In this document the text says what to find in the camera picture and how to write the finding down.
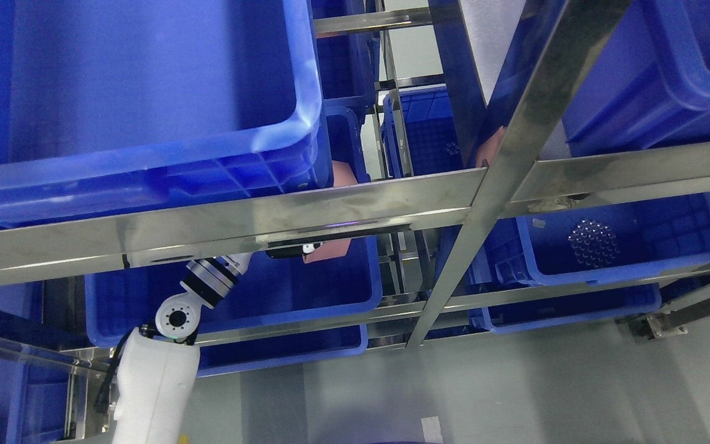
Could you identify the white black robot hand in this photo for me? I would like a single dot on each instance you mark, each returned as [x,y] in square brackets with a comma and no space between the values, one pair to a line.
[293,251]

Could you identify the pink plastic storage box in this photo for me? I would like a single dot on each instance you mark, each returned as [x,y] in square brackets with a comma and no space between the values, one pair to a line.
[343,176]

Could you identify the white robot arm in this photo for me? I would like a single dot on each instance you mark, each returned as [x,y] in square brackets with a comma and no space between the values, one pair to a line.
[157,364]

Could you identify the blue bottom shelf bin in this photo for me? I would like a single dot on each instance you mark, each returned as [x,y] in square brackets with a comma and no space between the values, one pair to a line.
[282,350]

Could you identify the blue shelf bin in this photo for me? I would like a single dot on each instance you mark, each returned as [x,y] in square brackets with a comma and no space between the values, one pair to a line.
[272,292]
[282,350]
[602,244]

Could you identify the blue middle shelf bin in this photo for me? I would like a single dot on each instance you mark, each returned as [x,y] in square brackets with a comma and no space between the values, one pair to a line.
[272,292]

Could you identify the blue right shelf bin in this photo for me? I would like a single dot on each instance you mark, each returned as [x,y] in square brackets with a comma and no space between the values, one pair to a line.
[602,244]

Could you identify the blue back centre bin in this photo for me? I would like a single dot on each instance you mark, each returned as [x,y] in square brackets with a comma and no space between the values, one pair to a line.
[430,131]

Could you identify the large blue top-left bin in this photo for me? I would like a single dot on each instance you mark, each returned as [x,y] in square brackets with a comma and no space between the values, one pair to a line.
[109,107]

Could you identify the blue top-right bin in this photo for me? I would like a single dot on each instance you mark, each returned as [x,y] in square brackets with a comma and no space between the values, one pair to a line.
[650,86]

